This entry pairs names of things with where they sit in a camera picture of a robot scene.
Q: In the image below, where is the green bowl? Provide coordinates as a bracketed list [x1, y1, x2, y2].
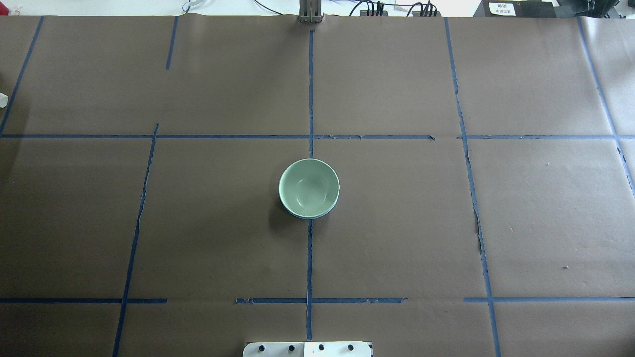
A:
[278, 158, 341, 202]

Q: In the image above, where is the blue bowl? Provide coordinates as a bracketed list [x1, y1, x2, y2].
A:
[281, 200, 338, 220]

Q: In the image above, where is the white mounting pole with base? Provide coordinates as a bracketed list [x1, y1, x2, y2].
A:
[242, 341, 374, 357]

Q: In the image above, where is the black box with label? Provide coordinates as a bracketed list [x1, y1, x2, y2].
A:
[473, 0, 557, 18]

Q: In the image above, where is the aluminium frame post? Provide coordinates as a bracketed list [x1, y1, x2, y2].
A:
[298, 0, 324, 23]

